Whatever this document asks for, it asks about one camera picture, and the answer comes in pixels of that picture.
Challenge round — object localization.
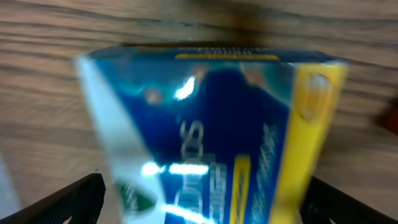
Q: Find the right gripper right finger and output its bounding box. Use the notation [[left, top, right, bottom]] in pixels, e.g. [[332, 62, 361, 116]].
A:
[[300, 177, 397, 224]]

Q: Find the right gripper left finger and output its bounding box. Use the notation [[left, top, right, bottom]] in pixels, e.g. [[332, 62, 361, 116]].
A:
[[1, 173, 106, 224]]

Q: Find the blue yellow VapoDrops box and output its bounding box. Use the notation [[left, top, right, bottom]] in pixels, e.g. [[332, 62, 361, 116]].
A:
[[75, 46, 348, 223]]

